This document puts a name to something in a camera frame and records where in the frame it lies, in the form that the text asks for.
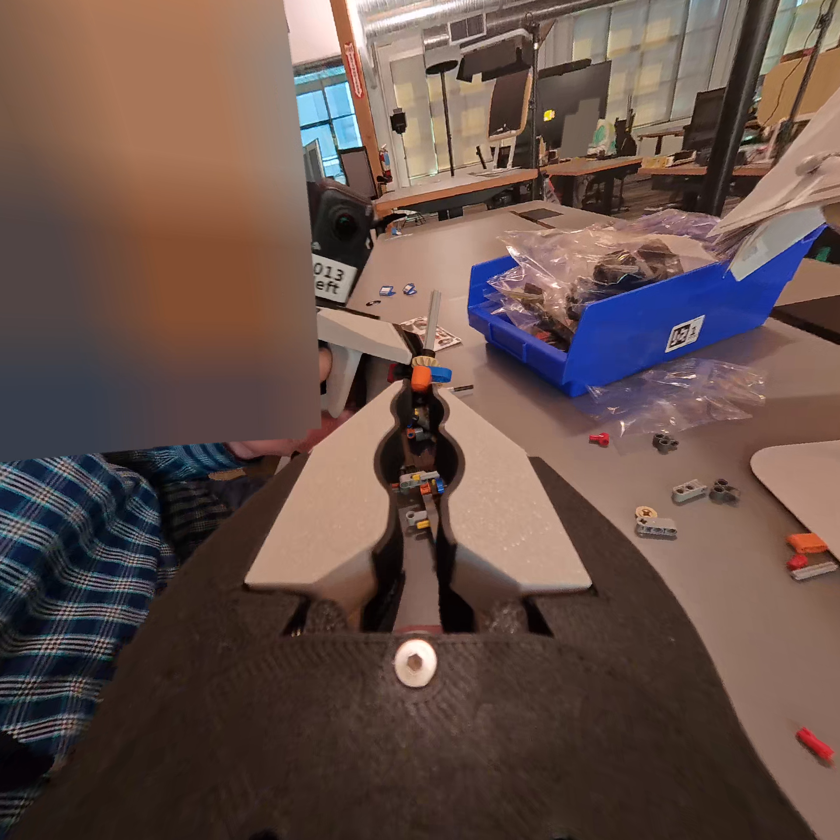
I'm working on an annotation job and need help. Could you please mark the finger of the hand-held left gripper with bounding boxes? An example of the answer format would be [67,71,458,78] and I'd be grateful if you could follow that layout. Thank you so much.
[317,307,422,363]

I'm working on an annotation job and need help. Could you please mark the large black panel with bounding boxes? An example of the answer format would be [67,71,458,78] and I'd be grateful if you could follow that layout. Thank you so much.
[535,60,613,155]

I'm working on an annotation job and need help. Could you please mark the small orange blue lego assembly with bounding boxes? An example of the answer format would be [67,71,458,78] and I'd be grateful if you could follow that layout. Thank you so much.
[387,289,454,396]

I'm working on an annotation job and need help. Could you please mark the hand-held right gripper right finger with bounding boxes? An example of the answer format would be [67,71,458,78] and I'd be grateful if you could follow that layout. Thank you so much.
[433,386,593,627]

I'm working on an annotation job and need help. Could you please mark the grey black lego chassis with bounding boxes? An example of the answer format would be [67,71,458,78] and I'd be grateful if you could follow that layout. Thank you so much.
[394,395,448,538]

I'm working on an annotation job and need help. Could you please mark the blue bin with white tag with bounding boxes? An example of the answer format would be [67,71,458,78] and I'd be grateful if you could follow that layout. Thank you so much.
[468,223,828,398]

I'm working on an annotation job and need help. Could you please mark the printed parts leaflet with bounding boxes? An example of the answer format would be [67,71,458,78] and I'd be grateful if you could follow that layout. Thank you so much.
[397,317,463,350]

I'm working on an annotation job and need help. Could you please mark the black floor lamp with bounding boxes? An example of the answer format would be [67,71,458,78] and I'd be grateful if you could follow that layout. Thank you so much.
[424,56,462,177]

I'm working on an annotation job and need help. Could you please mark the short red lego pin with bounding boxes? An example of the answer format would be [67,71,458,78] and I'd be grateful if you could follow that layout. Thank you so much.
[796,727,836,765]

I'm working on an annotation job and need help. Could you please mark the black metal pole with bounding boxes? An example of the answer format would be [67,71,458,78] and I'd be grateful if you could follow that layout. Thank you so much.
[699,0,782,217]

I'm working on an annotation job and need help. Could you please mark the grey lego beam tan pin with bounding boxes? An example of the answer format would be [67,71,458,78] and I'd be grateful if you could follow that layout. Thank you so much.
[634,505,679,539]

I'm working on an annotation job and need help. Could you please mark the long wooden work table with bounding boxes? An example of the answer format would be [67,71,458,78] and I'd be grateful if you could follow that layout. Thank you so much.
[374,167,540,221]

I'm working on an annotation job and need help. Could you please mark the black computer monitor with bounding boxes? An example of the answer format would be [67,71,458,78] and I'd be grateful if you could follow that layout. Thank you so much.
[682,87,728,153]

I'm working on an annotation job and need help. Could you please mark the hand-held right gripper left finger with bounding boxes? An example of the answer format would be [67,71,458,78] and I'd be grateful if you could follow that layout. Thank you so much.
[244,382,403,631]

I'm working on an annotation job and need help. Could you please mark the person's plaid shirt torso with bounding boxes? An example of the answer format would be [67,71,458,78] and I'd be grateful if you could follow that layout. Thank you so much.
[0,443,277,815]

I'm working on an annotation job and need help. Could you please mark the instruction booklet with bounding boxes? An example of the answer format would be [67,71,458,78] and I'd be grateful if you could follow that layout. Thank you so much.
[709,85,840,240]

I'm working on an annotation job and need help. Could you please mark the bags of lego parts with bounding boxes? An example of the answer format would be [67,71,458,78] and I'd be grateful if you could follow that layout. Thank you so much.
[489,210,739,350]

